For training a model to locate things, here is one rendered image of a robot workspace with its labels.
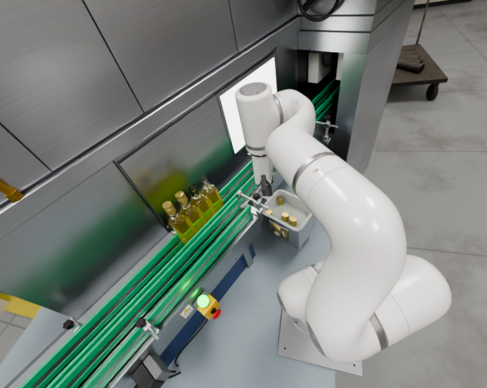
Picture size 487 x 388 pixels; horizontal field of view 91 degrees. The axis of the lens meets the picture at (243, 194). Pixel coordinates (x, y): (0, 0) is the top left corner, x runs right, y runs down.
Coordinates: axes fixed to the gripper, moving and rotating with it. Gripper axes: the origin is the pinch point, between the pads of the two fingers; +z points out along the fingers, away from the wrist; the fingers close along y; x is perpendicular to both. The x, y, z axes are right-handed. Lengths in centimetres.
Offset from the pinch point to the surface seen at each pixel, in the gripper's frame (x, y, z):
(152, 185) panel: -44.3, -4.7, 3.1
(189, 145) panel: -32.8, -22.6, -1.2
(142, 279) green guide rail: -51, 22, 28
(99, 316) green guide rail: -60, 37, 25
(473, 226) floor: 149, -72, 137
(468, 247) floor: 138, -53, 137
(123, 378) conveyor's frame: -48, 52, 34
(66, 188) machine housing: -56, 12, -15
